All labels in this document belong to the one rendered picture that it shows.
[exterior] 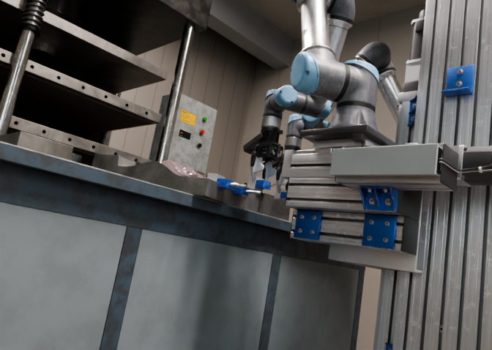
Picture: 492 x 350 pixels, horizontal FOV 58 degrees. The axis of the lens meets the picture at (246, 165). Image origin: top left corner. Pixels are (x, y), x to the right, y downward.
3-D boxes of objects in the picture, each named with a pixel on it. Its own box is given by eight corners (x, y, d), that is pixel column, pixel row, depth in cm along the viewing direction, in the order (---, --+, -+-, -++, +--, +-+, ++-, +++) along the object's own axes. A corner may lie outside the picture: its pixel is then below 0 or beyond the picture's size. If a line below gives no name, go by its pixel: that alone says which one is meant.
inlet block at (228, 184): (248, 196, 138) (251, 179, 139) (241, 192, 134) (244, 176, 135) (212, 192, 144) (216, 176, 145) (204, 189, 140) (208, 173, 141)
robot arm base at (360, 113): (386, 145, 132) (390, 113, 134) (362, 129, 122) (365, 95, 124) (343, 147, 143) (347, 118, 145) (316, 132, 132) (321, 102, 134)
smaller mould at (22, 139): (67, 170, 128) (74, 146, 129) (13, 155, 117) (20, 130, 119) (42, 170, 142) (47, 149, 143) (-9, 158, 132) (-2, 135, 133)
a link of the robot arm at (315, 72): (352, 85, 126) (339, -29, 156) (304, 71, 122) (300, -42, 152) (332, 110, 135) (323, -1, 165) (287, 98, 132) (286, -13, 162)
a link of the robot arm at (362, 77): (384, 107, 130) (389, 64, 132) (343, 96, 127) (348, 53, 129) (362, 117, 141) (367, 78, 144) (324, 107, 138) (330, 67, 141)
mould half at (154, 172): (244, 210, 154) (249, 179, 157) (205, 195, 132) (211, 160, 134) (135, 197, 178) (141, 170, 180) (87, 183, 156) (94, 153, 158)
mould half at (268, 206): (288, 223, 177) (293, 190, 179) (243, 211, 159) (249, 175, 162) (207, 216, 212) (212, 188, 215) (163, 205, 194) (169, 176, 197)
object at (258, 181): (281, 193, 161) (283, 179, 162) (272, 190, 158) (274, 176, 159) (255, 192, 170) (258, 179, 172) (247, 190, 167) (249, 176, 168)
